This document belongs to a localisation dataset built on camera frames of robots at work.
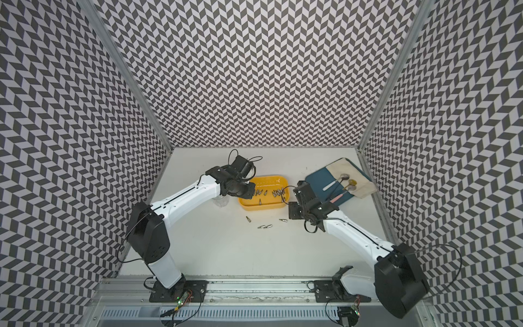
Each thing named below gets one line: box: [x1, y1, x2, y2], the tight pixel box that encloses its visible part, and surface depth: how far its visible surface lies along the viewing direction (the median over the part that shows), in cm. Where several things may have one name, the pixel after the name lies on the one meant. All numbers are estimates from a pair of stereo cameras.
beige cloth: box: [324, 157, 378, 199], surface depth 108 cm
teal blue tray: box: [305, 157, 372, 207], surface depth 101 cm
